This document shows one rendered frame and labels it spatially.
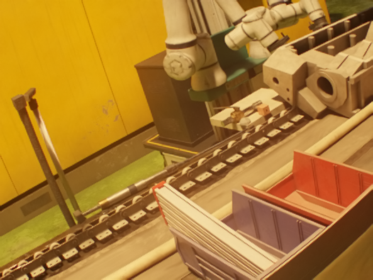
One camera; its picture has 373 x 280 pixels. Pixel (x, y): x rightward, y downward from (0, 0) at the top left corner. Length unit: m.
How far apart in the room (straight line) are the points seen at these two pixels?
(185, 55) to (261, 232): 1.30
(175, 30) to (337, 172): 1.33
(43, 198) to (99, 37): 1.26
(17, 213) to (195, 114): 1.56
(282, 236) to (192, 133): 1.89
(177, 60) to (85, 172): 1.64
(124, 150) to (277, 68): 2.20
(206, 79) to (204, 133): 0.54
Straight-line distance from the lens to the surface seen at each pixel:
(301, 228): 1.03
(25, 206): 3.65
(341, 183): 1.21
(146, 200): 1.55
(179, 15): 2.29
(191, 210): 1.11
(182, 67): 2.33
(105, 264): 1.37
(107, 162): 3.78
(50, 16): 3.51
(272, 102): 1.92
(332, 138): 1.59
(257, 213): 1.15
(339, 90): 1.72
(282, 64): 1.81
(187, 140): 2.95
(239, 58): 2.87
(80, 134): 3.65
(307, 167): 1.28
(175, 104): 2.87
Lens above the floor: 1.48
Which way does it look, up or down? 23 degrees down
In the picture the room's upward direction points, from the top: 18 degrees counter-clockwise
